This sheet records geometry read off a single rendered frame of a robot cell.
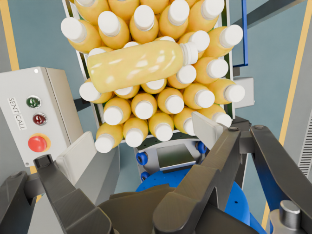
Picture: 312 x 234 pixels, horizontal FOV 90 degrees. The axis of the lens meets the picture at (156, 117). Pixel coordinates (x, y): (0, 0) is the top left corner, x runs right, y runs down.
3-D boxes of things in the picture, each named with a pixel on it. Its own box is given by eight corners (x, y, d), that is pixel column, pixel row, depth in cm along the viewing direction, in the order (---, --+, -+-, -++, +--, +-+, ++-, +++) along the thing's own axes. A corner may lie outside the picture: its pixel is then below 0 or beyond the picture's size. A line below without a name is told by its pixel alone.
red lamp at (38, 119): (36, 124, 32) (33, 126, 31) (33, 114, 32) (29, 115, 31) (47, 122, 32) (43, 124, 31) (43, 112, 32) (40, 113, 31)
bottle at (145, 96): (141, 85, 52) (139, 87, 34) (158, 97, 53) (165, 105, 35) (129, 102, 53) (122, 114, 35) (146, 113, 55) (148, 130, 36)
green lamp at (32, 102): (30, 108, 32) (26, 109, 30) (27, 97, 31) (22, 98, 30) (42, 106, 32) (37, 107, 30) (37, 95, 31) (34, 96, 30)
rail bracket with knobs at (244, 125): (209, 135, 58) (222, 147, 48) (207, 117, 56) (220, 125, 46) (234, 130, 58) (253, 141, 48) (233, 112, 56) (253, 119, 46)
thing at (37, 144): (34, 152, 34) (30, 154, 33) (28, 136, 33) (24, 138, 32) (51, 148, 34) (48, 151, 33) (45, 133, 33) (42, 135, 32)
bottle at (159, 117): (168, 123, 56) (179, 143, 38) (148, 126, 56) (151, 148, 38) (165, 103, 54) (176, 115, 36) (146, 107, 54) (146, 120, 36)
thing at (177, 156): (157, 154, 55) (160, 175, 43) (156, 148, 54) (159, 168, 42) (185, 149, 55) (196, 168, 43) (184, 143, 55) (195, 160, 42)
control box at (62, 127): (51, 148, 44) (23, 168, 34) (25, 76, 39) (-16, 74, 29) (86, 141, 44) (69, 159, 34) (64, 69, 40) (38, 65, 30)
